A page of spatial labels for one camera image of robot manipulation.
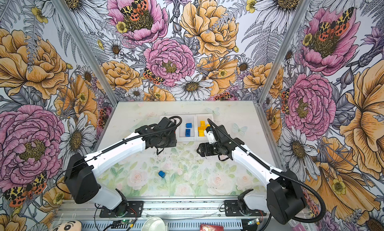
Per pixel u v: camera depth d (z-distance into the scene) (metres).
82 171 0.42
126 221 0.71
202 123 1.05
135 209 0.74
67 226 0.64
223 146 0.62
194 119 1.02
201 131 1.00
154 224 0.70
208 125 0.75
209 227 0.66
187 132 1.02
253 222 0.71
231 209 0.74
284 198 0.41
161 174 0.84
